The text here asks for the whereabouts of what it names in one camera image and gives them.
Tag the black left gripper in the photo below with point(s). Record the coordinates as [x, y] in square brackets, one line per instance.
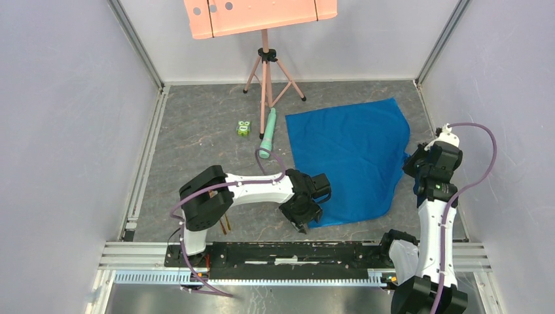
[313, 212]

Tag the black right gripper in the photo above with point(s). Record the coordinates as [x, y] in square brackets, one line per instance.
[408, 166]

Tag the blue cloth napkin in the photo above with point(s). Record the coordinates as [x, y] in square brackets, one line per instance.
[361, 150]

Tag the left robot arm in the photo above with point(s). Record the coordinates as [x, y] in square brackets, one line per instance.
[205, 200]

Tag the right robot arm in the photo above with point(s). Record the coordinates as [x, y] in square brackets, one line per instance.
[426, 280]

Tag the mint green flashlight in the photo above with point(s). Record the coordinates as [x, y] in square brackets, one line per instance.
[266, 143]

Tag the green owl toy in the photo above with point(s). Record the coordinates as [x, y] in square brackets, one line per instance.
[244, 128]

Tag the gold fork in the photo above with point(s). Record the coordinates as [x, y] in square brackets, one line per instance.
[223, 227]

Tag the pink music stand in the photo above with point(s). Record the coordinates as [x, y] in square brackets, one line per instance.
[210, 19]

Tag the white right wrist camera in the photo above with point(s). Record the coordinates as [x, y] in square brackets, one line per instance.
[444, 134]

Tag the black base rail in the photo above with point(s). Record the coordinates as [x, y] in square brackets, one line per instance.
[283, 260]

